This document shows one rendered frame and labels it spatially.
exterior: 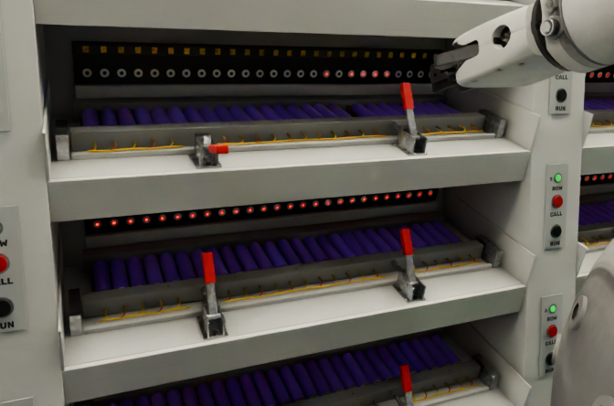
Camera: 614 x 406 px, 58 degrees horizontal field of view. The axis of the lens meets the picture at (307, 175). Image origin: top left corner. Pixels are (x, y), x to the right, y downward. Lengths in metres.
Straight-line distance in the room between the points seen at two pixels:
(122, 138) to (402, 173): 0.33
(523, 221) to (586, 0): 0.43
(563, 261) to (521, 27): 0.46
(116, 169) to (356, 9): 0.32
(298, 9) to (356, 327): 0.39
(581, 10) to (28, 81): 0.48
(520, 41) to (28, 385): 0.56
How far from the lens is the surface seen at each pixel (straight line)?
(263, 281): 0.72
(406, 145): 0.72
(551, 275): 0.89
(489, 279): 0.85
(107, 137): 0.65
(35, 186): 0.59
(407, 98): 0.73
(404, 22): 0.71
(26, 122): 0.59
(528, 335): 0.89
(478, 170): 0.77
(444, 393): 0.90
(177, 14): 0.61
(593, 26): 0.48
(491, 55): 0.53
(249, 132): 0.68
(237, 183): 0.62
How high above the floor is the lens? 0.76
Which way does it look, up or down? 7 degrees down
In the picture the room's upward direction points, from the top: 1 degrees counter-clockwise
